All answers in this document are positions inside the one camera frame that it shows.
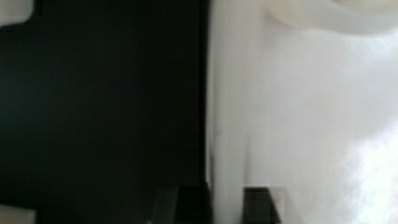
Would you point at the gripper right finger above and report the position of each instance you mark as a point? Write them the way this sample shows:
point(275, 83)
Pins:
point(260, 210)

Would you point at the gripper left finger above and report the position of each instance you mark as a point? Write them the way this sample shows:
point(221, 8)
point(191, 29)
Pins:
point(182, 206)

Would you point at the white U-shaped fence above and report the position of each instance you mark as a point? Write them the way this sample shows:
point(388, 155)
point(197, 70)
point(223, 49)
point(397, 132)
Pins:
point(17, 10)

